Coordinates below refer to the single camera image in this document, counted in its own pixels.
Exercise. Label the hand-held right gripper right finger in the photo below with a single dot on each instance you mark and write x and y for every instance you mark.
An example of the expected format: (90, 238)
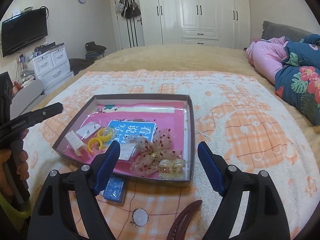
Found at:
(212, 170)

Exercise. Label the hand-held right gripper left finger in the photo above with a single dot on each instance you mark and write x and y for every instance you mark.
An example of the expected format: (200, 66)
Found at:
(107, 165)

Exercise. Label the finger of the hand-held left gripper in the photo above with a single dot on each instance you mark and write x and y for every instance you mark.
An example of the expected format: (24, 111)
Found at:
(47, 111)

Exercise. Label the clear plastic pouch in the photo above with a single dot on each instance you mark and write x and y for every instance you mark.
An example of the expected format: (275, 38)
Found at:
(127, 152)

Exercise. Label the pale yellow hair claw clip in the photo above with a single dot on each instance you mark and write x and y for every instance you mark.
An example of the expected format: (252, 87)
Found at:
(172, 170)

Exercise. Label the white earring card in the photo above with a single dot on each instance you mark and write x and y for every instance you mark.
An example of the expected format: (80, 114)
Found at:
(85, 131)

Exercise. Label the dark cardboard box tray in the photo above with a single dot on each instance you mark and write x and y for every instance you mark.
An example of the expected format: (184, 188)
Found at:
(190, 135)

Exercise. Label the spotted sheer bow hair clip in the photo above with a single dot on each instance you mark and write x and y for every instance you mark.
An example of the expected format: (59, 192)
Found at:
(155, 152)

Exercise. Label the maroon hair clip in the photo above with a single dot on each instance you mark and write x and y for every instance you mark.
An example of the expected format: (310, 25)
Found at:
(185, 217)

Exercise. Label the person's left hand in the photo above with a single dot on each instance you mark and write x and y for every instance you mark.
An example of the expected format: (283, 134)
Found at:
(22, 167)

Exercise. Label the grey sofa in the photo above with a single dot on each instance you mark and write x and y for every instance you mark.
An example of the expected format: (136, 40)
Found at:
(30, 95)

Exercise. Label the small blue plastic box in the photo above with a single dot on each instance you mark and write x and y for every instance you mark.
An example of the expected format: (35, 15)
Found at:
(115, 190)

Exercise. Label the white drawer cabinet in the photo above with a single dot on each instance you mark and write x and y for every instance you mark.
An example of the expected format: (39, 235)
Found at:
(53, 66)

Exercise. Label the cluttered shelf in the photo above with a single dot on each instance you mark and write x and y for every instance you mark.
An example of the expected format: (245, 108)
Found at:
(25, 67)

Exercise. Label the orange and white checked blanket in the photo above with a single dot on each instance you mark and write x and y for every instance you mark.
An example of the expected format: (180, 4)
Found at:
(250, 130)

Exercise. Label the dark cloth pile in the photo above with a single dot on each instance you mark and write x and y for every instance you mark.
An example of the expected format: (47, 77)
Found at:
(80, 66)

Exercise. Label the clutter on drawer cabinet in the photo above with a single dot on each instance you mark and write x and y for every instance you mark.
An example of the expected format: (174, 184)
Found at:
(45, 48)

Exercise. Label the pink book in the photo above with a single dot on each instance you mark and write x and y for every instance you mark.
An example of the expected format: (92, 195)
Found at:
(170, 120)

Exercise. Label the chair with dark clothes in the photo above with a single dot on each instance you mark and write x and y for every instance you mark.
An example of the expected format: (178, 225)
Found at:
(95, 50)

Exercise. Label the white door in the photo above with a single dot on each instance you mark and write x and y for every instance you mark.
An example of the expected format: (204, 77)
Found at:
(117, 35)

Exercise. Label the white router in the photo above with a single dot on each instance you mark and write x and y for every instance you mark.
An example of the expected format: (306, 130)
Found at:
(16, 12)

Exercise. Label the beige bed cover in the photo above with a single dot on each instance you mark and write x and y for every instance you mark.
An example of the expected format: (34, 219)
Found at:
(175, 57)

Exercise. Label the blue floral quilt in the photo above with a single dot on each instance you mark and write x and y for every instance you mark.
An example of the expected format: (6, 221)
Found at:
(300, 85)

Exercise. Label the pink quilt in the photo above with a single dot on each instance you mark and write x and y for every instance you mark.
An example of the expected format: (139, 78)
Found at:
(265, 57)

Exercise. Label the hanging bags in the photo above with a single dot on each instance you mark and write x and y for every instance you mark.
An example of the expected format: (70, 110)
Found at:
(128, 10)

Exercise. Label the grey pillow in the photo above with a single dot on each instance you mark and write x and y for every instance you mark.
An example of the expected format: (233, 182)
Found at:
(280, 31)

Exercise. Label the white glossy wardrobe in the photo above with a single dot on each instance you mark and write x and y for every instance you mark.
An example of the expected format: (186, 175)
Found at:
(200, 12)

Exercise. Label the black wall television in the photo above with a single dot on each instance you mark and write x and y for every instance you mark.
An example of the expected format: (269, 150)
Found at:
(22, 33)

